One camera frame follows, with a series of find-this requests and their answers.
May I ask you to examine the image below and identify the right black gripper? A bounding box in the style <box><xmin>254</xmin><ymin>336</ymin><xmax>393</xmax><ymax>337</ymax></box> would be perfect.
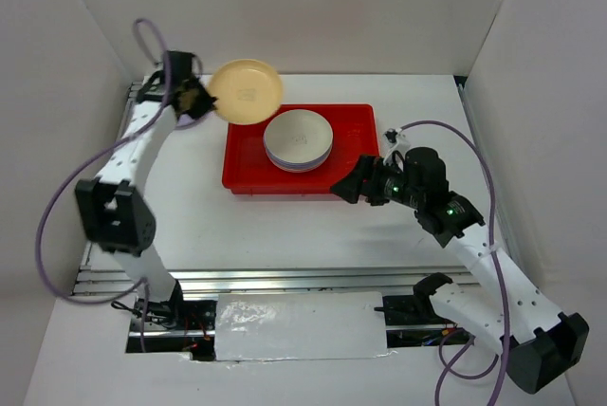
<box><xmin>329</xmin><ymin>152</ymin><xmax>424</xmax><ymax>208</ymax></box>

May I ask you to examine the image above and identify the orange plate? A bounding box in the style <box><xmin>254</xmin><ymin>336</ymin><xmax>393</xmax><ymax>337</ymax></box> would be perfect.
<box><xmin>207</xmin><ymin>59</ymin><xmax>284</xmax><ymax>125</ymax></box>

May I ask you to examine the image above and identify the cream plate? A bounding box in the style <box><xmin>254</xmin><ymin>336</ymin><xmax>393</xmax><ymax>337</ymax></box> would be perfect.
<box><xmin>263</xmin><ymin>109</ymin><xmax>334</xmax><ymax>164</ymax></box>

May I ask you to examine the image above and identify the purple plate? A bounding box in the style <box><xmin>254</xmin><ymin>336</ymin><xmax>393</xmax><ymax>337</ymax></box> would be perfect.
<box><xmin>267</xmin><ymin>150</ymin><xmax>331</xmax><ymax>173</ymax></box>

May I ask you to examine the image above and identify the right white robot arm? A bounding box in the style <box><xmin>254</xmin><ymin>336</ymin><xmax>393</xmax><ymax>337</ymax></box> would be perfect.
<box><xmin>330</xmin><ymin>147</ymin><xmax>589</xmax><ymax>394</ymax></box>

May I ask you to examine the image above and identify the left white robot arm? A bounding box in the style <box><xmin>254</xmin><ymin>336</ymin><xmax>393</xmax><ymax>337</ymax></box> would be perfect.
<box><xmin>75</xmin><ymin>50</ymin><xmax>216</xmax><ymax>329</ymax></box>

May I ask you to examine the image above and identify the red plastic bin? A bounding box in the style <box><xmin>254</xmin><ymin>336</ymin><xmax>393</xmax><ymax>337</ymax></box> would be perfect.
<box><xmin>222</xmin><ymin>103</ymin><xmax>379</xmax><ymax>195</ymax></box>

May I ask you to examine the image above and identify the white foil cover panel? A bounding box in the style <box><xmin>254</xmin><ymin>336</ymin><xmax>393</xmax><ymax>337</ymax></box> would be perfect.
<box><xmin>214</xmin><ymin>292</ymin><xmax>388</xmax><ymax>361</ymax></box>

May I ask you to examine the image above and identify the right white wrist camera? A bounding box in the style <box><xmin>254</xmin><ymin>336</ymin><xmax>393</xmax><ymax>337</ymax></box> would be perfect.
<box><xmin>383</xmin><ymin>128</ymin><xmax>411</xmax><ymax>157</ymax></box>

